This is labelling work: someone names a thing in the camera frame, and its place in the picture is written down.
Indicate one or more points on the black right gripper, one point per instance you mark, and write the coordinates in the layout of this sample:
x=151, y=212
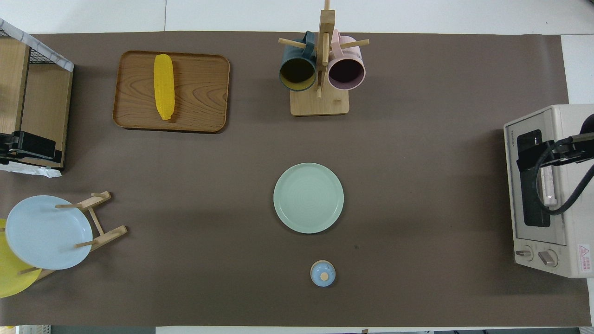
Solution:
x=568, y=150

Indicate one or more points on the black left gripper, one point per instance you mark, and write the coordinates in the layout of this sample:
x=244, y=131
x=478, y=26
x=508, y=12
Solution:
x=35, y=146

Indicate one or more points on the toaster oven glass door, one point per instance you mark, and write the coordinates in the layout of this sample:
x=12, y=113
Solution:
x=557, y=227

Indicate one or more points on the yellow banana-shaped object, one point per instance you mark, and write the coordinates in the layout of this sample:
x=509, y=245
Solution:
x=164, y=86

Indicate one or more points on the pale green plate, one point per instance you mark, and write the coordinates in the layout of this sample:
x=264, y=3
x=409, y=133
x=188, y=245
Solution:
x=308, y=198

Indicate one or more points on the beige toaster oven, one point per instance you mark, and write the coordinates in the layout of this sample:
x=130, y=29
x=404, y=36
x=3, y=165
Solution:
x=575, y=232

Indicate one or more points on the silver oven knob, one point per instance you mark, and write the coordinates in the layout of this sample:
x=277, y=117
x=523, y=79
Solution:
x=524, y=253
x=548, y=258

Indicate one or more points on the light blue plate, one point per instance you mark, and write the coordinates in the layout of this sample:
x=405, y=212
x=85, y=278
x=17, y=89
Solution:
x=46, y=232

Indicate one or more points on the wooden plate rack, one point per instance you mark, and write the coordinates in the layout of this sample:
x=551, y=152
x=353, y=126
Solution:
x=109, y=234

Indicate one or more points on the brown table mat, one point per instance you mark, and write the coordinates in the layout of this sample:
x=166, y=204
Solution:
x=417, y=185

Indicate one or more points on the yellow plate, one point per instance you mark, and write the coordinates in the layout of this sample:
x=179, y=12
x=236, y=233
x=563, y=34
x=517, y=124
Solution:
x=11, y=280

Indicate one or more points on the brown wooden tray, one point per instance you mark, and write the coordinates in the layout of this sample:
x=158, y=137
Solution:
x=199, y=93

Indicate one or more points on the pink mug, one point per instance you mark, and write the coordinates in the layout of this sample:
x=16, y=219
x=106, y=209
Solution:
x=346, y=72

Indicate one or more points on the wooden mug tree stand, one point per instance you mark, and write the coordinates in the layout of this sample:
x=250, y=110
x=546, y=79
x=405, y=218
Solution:
x=320, y=104

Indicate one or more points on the small blue lid wooden knob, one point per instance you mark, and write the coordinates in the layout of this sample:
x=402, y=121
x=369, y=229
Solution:
x=322, y=273

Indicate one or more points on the dark teal mug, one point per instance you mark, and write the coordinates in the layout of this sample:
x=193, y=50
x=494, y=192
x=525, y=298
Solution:
x=297, y=73

